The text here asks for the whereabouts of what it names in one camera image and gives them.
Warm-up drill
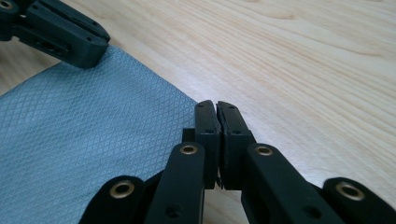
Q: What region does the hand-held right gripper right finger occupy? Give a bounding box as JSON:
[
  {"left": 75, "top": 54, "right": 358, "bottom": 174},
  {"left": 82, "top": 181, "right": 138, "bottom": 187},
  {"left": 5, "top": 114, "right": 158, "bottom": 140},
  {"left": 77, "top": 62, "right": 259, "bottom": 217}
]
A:
[{"left": 216, "top": 100, "right": 344, "bottom": 224}]

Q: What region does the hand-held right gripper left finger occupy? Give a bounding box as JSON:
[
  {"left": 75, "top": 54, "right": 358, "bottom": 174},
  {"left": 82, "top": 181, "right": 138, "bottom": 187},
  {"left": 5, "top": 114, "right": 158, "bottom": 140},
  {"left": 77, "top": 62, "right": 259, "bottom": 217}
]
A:
[{"left": 145, "top": 100, "right": 222, "bottom": 224}]

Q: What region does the grey cleaning cloth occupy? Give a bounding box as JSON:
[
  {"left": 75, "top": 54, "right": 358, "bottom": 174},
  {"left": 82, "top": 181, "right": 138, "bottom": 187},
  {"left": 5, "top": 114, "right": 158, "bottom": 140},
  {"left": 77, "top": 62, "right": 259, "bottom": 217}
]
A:
[{"left": 0, "top": 45, "right": 200, "bottom": 224}]

